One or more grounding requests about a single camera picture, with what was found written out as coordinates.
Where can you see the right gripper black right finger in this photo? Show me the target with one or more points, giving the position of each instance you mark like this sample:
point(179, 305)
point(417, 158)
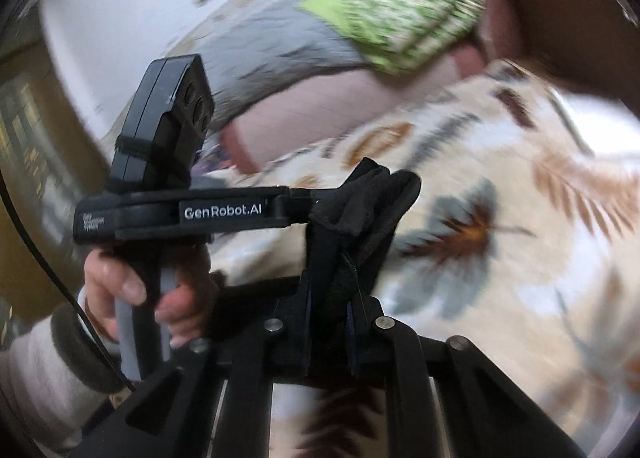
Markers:
point(443, 397)

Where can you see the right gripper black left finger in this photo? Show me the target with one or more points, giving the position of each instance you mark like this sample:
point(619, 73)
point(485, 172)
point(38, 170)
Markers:
point(213, 397)

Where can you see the black pants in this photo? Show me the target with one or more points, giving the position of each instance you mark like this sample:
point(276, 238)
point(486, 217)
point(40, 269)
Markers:
point(348, 235)

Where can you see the white fleece sleeve forearm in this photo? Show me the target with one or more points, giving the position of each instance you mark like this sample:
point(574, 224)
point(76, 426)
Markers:
point(53, 380)

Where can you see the person's left hand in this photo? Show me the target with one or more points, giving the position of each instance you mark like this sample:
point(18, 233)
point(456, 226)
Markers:
point(184, 311)

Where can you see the pink and maroon bolster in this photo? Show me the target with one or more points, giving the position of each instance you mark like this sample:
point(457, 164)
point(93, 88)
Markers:
point(329, 105)

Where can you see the wooden glass cabinet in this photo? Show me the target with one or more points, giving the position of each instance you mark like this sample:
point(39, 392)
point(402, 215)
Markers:
point(47, 159)

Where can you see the leaf pattern fleece blanket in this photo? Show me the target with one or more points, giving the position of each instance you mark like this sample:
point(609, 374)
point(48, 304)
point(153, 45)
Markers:
point(524, 239)

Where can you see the grey quilted pillow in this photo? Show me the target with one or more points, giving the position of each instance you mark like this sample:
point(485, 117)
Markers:
point(267, 52)

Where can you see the green patterned cloth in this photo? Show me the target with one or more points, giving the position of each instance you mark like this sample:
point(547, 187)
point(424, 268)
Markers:
point(398, 36)

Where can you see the brown cardboard box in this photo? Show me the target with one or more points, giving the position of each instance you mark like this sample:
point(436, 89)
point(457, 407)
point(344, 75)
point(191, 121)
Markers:
point(591, 42)

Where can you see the black camera module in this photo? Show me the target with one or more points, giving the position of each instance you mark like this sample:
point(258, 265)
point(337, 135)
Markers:
point(164, 128)

